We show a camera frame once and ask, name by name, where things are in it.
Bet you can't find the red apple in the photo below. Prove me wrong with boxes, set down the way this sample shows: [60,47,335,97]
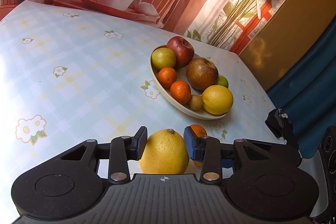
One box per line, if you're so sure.
[166,36,195,69]

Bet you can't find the beige plate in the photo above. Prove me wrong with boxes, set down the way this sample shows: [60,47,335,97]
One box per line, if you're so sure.
[149,52,229,119]

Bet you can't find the yellow board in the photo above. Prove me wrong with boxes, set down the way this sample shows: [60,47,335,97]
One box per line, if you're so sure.
[238,0,336,92]

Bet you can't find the large yellow grapefruit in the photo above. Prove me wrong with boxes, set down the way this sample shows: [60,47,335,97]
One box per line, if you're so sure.
[139,129,190,175]

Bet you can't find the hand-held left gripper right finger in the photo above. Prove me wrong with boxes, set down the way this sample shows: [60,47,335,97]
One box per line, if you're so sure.
[184,126,273,184]

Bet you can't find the dark brownish-red apple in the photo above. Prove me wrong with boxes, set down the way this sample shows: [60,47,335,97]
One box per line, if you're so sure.
[186,57,219,91]

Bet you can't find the person's right hand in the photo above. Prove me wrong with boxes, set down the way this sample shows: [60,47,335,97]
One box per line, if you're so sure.
[265,108,300,151]

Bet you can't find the green round fruit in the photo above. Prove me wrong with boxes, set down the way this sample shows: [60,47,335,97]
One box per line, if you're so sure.
[216,75,229,88]

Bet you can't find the dark blue cloth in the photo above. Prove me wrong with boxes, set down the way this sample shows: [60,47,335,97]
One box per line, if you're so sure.
[266,27,336,140]

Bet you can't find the small tangerine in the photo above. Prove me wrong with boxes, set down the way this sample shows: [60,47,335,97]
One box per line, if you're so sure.
[170,80,192,105]
[157,67,177,88]

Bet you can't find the yellow lemon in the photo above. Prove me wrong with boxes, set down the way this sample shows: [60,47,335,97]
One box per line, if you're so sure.
[200,85,234,115]

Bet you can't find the yellow-green round fruit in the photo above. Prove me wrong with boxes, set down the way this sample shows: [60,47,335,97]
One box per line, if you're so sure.
[151,48,177,70]

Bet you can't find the small brown round fruit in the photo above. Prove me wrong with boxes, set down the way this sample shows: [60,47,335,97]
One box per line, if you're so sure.
[189,94,204,111]

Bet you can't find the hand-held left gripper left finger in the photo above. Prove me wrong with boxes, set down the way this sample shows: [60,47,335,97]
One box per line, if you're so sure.
[60,126,147,185]

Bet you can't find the orange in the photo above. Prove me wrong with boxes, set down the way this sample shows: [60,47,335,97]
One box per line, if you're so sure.
[189,124,208,167]

